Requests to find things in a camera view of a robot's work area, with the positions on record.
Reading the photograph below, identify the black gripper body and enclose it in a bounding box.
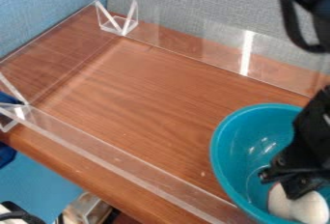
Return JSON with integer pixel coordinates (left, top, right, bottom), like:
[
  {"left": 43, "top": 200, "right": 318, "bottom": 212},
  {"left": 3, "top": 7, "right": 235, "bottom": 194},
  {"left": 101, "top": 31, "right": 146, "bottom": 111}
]
[{"left": 258, "top": 142, "right": 330, "bottom": 185}]

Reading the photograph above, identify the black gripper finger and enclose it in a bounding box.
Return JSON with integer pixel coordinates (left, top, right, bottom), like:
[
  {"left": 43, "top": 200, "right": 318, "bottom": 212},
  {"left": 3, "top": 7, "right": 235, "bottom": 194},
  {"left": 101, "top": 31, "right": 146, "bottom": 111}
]
[
  {"left": 281, "top": 177, "right": 312, "bottom": 200},
  {"left": 310, "top": 177, "right": 330, "bottom": 191}
]

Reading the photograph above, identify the white and orange toy mushroom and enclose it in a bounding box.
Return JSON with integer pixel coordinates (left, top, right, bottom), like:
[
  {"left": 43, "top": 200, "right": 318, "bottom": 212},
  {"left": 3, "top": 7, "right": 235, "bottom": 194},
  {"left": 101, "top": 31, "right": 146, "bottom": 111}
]
[{"left": 268, "top": 183, "right": 330, "bottom": 224}]

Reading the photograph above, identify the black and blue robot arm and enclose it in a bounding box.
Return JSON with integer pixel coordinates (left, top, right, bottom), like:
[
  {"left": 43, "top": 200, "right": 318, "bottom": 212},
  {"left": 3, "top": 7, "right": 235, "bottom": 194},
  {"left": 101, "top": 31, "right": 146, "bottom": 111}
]
[{"left": 259, "top": 0, "right": 330, "bottom": 200}]

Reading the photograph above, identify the blue plastic bowl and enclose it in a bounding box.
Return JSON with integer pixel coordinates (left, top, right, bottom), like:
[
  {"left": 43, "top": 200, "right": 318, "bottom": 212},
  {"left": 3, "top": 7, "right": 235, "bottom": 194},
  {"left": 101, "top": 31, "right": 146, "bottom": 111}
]
[{"left": 209, "top": 102, "right": 330, "bottom": 224}]

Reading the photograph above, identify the clear acrylic table barrier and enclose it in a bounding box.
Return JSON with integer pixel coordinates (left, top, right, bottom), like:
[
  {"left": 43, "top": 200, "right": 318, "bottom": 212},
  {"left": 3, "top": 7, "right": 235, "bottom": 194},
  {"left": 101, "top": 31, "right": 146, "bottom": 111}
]
[{"left": 0, "top": 3, "right": 330, "bottom": 224}]

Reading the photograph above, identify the black and white wheel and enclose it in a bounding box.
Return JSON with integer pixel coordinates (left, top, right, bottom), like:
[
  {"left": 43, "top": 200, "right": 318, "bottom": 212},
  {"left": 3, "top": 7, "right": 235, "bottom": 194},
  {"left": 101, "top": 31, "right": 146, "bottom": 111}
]
[{"left": 0, "top": 202, "right": 46, "bottom": 224}]

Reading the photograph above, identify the dark blue object at left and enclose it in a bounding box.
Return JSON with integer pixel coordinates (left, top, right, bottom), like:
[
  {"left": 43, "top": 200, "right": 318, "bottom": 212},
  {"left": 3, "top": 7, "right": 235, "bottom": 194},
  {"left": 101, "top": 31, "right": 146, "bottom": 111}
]
[{"left": 0, "top": 91, "right": 22, "bottom": 169}]

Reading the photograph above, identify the black cable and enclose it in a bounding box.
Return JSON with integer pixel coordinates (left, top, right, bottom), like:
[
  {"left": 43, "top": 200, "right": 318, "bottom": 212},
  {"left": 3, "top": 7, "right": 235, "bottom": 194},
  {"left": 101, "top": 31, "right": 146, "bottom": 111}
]
[{"left": 278, "top": 0, "right": 330, "bottom": 54}]

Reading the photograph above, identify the metal frame under table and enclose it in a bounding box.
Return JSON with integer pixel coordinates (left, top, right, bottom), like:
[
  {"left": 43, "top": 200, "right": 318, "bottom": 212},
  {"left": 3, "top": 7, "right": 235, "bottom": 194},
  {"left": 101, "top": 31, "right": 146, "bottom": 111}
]
[{"left": 54, "top": 192, "right": 114, "bottom": 224}]

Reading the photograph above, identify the clear acrylic corner bracket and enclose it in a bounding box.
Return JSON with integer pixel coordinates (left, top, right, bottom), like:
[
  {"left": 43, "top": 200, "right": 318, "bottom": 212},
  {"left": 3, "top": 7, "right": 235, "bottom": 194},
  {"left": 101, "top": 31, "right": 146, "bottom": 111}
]
[{"left": 94, "top": 0, "right": 139, "bottom": 37}]

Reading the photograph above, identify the clear acrylic left bracket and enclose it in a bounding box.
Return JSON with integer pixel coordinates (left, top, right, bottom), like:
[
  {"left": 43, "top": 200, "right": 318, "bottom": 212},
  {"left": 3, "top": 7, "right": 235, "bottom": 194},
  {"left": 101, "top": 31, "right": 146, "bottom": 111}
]
[{"left": 0, "top": 72, "right": 31, "bottom": 132}]

